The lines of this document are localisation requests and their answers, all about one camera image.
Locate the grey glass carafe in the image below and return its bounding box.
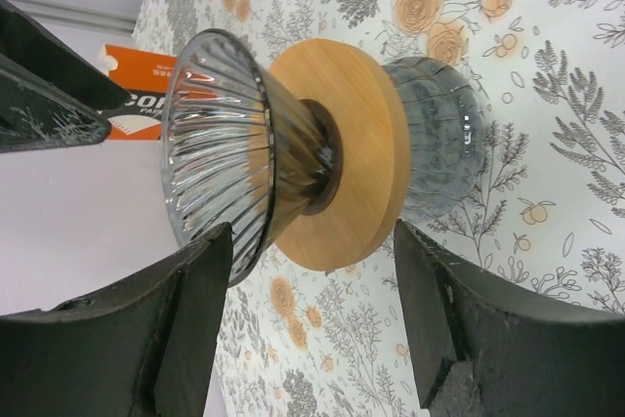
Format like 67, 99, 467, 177
383, 57, 486, 225

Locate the aluminium frame post left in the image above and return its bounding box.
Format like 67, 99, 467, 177
6, 0, 136, 35

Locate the round wooden dripper stand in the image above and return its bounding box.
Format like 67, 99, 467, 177
252, 39, 410, 271

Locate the orange coffee filter box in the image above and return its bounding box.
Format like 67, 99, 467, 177
98, 44, 177, 141

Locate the grey ribbed glass dripper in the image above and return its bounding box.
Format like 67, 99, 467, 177
160, 28, 343, 285

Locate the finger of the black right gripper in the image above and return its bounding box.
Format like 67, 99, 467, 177
1, 0, 131, 109
1, 57, 110, 153

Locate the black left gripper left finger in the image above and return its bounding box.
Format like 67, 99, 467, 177
1, 224, 232, 416

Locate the floral tablecloth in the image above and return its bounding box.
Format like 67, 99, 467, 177
134, 0, 624, 416

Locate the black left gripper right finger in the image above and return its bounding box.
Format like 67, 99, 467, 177
394, 222, 624, 416

